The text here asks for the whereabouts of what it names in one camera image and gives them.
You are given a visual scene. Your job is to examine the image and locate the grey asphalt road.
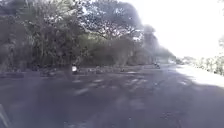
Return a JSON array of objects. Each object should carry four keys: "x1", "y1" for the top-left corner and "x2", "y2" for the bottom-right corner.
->
[{"x1": 0, "y1": 63, "x2": 224, "y2": 128}]

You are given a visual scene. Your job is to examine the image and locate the vehicle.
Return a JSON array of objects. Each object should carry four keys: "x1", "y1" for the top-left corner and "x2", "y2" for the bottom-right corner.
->
[{"x1": 153, "y1": 61, "x2": 162, "y2": 70}]

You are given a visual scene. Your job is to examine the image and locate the row of trees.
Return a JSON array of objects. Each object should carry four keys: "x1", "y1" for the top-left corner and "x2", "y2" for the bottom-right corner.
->
[{"x1": 0, "y1": 0, "x2": 178, "y2": 73}]

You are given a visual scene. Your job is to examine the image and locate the green bushes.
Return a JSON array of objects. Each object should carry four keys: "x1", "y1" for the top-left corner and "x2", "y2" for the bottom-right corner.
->
[{"x1": 181, "y1": 54, "x2": 224, "y2": 77}]

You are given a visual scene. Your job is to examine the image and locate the black and white post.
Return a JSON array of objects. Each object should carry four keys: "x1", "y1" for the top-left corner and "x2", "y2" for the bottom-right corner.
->
[{"x1": 70, "y1": 65, "x2": 79, "y2": 75}]

